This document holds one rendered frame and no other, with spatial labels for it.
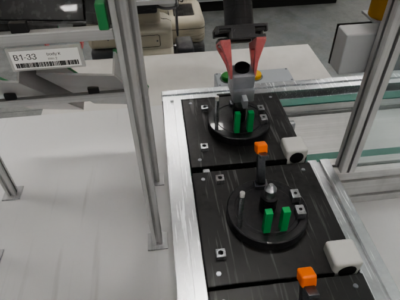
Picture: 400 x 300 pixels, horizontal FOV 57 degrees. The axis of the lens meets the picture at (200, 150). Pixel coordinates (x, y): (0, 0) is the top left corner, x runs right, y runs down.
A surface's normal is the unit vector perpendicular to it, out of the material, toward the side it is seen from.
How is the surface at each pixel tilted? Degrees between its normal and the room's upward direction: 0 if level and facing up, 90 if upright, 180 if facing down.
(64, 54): 90
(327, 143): 0
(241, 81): 94
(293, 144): 0
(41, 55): 90
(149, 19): 98
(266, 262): 0
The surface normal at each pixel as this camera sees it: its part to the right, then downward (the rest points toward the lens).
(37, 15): -0.06, 0.30
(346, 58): 0.11, 0.67
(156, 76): -0.02, -0.73
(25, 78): 1.00, 0.03
